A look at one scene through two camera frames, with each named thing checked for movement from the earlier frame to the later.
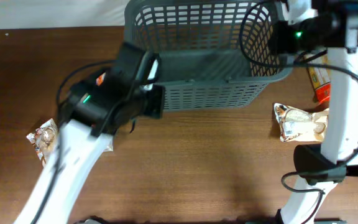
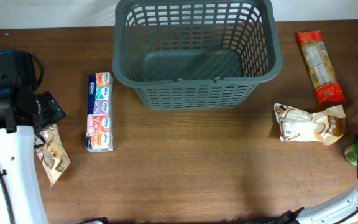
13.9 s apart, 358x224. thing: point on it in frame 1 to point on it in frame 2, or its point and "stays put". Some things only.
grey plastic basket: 211,55 stays put
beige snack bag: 296,125 stays put
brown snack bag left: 45,139 stays put
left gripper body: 151,99 to 51,111
